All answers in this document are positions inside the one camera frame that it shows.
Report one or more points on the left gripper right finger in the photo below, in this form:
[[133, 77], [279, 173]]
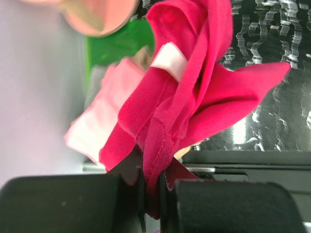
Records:
[[192, 205]]

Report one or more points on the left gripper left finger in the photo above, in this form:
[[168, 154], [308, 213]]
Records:
[[89, 203]]

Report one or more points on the red t shirt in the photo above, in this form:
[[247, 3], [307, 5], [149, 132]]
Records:
[[189, 97]]

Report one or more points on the folded pink t shirt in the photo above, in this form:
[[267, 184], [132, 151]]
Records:
[[109, 87]]

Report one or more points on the folded beige t shirt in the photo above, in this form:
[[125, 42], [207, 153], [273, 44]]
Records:
[[143, 58]]

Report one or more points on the green folder with label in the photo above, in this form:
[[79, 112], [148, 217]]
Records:
[[127, 41]]

